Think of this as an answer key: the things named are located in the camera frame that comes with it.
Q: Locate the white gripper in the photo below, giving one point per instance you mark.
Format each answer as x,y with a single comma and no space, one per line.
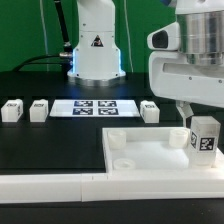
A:
172,77

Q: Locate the white square tabletop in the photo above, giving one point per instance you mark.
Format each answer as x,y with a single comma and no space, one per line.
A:
155,149

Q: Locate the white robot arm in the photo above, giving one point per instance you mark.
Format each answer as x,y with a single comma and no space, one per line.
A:
187,59

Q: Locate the white marker sheet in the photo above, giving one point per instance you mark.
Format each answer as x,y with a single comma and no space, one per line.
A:
94,108

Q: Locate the white L-shaped obstacle wall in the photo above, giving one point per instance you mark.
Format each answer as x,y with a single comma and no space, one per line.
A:
89,187

